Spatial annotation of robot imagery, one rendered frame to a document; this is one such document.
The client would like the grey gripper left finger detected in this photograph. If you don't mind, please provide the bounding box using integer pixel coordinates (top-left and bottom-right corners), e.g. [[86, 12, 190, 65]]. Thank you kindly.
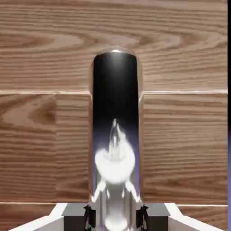
[[8, 203, 97, 231]]

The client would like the light wood cabinet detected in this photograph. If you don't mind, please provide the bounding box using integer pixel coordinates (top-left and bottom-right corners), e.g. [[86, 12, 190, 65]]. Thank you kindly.
[[0, 0, 228, 231]]

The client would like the curved shiny metal handle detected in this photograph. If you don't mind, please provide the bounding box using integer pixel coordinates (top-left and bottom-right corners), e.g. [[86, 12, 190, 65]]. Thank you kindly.
[[88, 46, 144, 231]]

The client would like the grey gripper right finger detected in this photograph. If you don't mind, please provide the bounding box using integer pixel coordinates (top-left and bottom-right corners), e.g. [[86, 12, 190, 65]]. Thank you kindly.
[[135, 203, 225, 231]]

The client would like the light wood cabinet door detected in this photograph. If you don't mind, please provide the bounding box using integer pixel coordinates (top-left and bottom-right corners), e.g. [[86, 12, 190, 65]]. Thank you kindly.
[[0, 92, 228, 204], [0, 0, 228, 93], [0, 202, 228, 231]]

